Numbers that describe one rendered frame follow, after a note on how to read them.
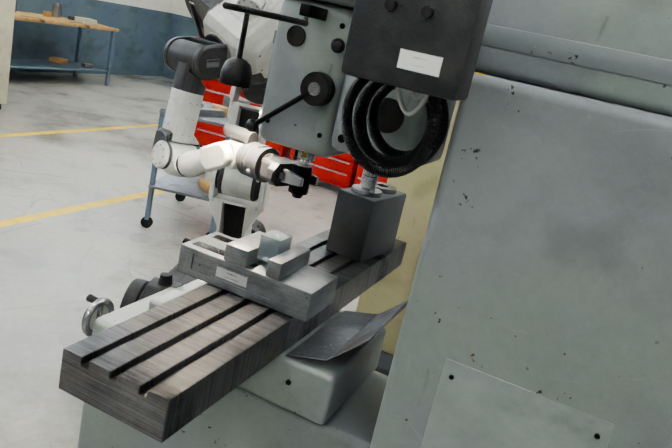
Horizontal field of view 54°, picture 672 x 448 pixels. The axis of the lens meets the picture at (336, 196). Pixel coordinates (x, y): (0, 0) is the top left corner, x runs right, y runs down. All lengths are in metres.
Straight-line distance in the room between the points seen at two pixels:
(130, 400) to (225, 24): 1.10
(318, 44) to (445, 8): 0.43
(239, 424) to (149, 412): 0.48
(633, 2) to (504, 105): 0.28
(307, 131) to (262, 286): 0.36
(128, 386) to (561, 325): 0.73
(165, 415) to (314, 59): 0.75
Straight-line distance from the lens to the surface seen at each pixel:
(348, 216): 1.88
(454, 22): 1.03
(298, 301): 1.45
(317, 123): 1.40
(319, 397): 1.47
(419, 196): 3.26
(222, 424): 1.65
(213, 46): 1.87
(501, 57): 1.27
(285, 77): 1.43
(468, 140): 1.16
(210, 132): 7.16
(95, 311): 1.99
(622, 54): 1.25
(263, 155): 1.59
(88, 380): 1.24
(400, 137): 1.31
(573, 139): 1.14
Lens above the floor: 1.58
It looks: 14 degrees down
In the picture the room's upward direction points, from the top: 12 degrees clockwise
